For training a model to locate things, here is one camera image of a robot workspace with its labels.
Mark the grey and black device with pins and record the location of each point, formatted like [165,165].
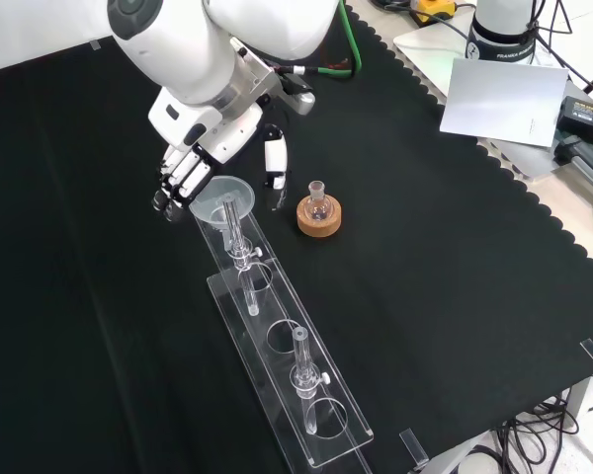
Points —
[585,158]

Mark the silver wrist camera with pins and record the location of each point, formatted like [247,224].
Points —
[301,101]

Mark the grey paper sheet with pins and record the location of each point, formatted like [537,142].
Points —
[504,103]

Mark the black bench cloth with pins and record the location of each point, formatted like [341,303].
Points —
[425,257]

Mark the small glass round-bottom flask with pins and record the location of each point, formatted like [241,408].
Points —
[319,207]

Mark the black power adapter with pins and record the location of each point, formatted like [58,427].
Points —
[585,112]

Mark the white base board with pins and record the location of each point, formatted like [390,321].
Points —
[425,52]

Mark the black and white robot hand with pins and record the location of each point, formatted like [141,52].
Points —
[197,126]

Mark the clear acrylic funnel stand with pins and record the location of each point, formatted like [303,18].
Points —
[277,291]

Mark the yellow stop button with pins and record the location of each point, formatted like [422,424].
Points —
[435,7]

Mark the translucent plastic funnel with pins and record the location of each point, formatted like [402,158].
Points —
[212,197]

